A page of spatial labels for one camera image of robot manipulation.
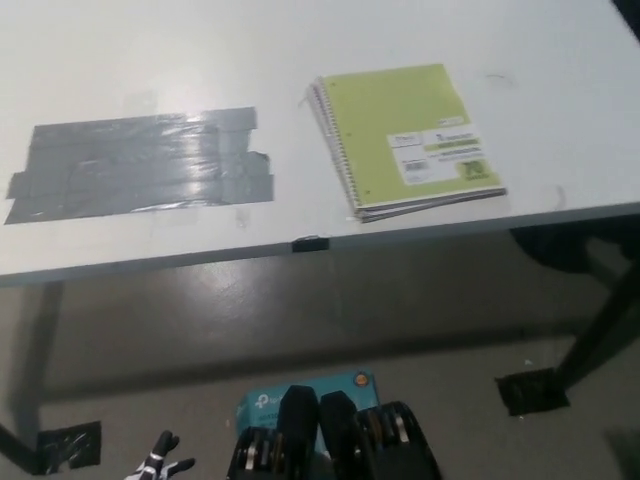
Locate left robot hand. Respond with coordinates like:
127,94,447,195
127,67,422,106
127,430,196,480

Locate green Mead spiral notebook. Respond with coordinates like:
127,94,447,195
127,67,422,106
315,62,504,210

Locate black robot torso blocks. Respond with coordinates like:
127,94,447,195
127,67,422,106
225,383,441,480

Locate black floor tape square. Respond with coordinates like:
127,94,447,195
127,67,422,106
494,367,571,417
34,420,103,474

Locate teal TP-Link box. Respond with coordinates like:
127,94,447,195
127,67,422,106
234,368,381,441

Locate black slanted bar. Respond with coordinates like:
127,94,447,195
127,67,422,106
0,422,39,474

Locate grey table leg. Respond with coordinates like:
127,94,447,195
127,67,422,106
12,282,64,436

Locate purple spiral notebook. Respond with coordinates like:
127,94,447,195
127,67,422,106
304,79,508,225

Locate dark rounded object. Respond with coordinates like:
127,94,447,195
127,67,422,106
508,219,640,281

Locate grey duct tape patch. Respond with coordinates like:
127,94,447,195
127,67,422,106
3,105,276,225

